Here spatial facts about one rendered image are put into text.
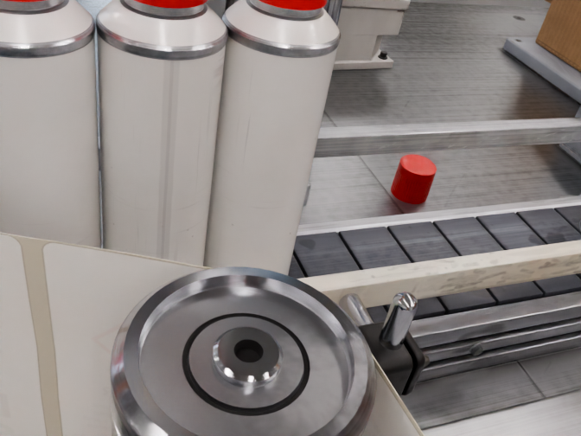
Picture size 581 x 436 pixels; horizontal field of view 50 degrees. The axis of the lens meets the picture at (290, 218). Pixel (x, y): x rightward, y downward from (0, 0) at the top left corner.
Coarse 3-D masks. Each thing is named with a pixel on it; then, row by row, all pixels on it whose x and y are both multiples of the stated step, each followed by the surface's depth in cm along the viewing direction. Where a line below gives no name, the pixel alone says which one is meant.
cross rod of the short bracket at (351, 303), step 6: (348, 294) 33; (354, 294) 33; (342, 300) 33; (348, 300) 33; (354, 300) 33; (360, 300) 33; (342, 306) 33; (348, 306) 32; (354, 306) 32; (360, 306) 32; (348, 312) 32; (354, 312) 32; (360, 312) 32; (366, 312) 32; (354, 318) 32; (360, 318) 32; (366, 318) 32; (360, 324) 32
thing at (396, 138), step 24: (504, 120) 41; (528, 120) 42; (552, 120) 42; (576, 120) 43; (336, 144) 36; (360, 144) 37; (384, 144) 37; (408, 144) 38; (432, 144) 39; (456, 144) 40; (480, 144) 40; (504, 144) 41; (528, 144) 42
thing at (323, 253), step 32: (416, 224) 44; (448, 224) 45; (480, 224) 46; (512, 224) 46; (544, 224) 47; (576, 224) 48; (320, 256) 40; (352, 256) 41; (384, 256) 41; (416, 256) 41; (448, 256) 42; (512, 288) 40; (544, 288) 41; (576, 288) 42; (384, 320) 36
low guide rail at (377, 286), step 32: (480, 256) 37; (512, 256) 37; (544, 256) 38; (576, 256) 39; (320, 288) 32; (352, 288) 33; (384, 288) 34; (416, 288) 35; (448, 288) 36; (480, 288) 37
